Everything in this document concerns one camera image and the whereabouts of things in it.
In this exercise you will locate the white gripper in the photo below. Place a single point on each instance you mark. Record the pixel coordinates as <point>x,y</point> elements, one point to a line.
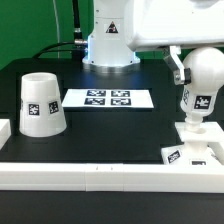
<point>152,24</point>

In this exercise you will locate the white lamp bulb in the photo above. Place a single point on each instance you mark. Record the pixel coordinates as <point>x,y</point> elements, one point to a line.
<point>207,77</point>

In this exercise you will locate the white lamp base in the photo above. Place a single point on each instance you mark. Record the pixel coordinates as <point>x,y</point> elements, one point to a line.
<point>200,147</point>

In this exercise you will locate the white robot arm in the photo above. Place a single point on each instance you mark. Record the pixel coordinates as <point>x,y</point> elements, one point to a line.
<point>107,48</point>

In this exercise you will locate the white lamp shade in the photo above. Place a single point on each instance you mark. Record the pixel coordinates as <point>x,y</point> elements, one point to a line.
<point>41,113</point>

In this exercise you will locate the white marker sheet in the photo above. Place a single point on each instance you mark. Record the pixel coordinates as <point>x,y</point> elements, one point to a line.
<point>108,98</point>

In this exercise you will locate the white fence rail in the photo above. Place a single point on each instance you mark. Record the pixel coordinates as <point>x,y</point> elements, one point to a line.
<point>111,177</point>

